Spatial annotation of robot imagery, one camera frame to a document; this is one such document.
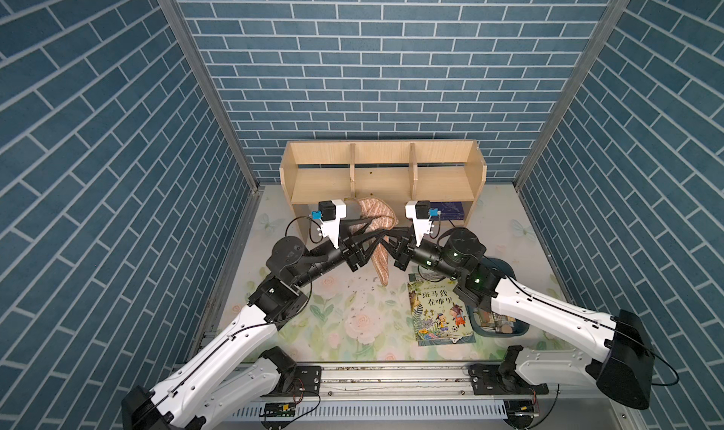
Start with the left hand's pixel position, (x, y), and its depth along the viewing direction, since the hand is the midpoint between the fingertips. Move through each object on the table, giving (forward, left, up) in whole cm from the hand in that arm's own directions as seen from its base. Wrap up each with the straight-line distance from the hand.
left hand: (386, 232), depth 59 cm
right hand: (+1, +1, -3) cm, 4 cm away
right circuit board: (-28, -35, -39) cm, 59 cm away
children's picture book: (-4, -18, -37) cm, 41 cm away
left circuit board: (-27, +26, -41) cm, 56 cm away
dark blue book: (+26, -24, -23) cm, 42 cm away
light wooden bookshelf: (+31, +20, -14) cm, 39 cm away
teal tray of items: (-7, -32, -36) cm, 49 cm away
